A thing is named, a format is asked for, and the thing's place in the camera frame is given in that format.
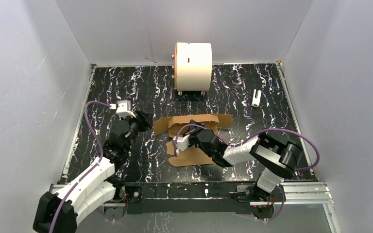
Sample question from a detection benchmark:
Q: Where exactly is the aluminium frame rail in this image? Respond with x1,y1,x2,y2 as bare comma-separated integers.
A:
54,181,340,233

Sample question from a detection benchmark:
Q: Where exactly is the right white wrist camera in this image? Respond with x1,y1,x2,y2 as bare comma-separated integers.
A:
172,135,190,154

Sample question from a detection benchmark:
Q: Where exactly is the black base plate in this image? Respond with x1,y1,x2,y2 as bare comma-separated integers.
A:
95,183,285,222

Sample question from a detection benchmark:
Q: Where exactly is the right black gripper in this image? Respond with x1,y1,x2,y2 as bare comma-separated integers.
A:
183,119,213,158

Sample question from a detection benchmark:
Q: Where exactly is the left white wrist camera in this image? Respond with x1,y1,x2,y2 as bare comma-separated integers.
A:
109,100,135,118

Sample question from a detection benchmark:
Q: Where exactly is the white cylindrical drum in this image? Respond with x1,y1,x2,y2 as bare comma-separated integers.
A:
172,42,213,96

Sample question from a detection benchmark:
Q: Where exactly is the small white plastic clip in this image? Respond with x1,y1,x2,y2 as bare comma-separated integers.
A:
251,89,262,108

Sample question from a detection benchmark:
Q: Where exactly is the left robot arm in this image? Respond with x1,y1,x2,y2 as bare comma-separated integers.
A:
33,110,153,233

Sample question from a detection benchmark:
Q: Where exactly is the brown cardboard box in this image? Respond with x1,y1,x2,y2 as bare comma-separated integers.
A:
153,114,233,167

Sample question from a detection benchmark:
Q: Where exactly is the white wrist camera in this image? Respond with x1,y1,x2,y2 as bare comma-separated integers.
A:
172,135,190,154
109,100,135,118

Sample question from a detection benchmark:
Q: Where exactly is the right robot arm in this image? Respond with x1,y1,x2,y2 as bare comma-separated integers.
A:
175,120,304,202

